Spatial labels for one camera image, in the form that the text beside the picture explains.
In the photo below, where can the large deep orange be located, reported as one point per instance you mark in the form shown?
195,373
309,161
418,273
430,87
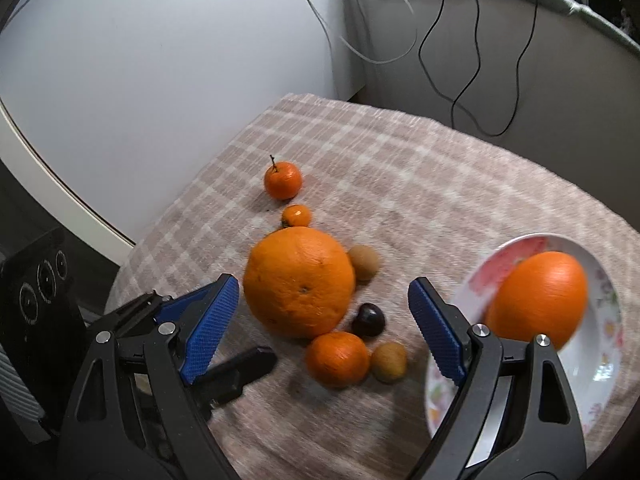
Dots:
540,295

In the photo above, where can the small kumquat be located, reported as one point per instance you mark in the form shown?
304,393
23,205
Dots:
296,216

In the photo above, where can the tangerine with stem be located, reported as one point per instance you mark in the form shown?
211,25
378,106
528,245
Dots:
283,181

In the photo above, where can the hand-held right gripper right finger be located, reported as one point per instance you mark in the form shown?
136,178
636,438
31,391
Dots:
437,330

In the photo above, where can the large pale orange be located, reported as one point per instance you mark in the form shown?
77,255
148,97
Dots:
300,280

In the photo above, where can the brown kiwi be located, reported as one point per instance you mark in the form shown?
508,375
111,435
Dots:
365,262
389,362

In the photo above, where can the white floral plate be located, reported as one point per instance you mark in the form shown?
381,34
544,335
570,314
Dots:
600,355

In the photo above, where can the dark purple plum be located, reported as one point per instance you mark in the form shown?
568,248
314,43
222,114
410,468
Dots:
368,321

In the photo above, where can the white refrigerator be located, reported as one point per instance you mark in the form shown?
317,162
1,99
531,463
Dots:
150,60

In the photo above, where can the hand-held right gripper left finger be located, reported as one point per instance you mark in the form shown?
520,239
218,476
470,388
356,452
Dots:
207,330

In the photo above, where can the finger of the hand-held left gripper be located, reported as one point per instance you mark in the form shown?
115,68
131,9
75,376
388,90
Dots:
137,307
240,367

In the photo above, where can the beige checked tablecloth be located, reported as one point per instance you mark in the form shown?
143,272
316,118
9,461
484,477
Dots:
400,185

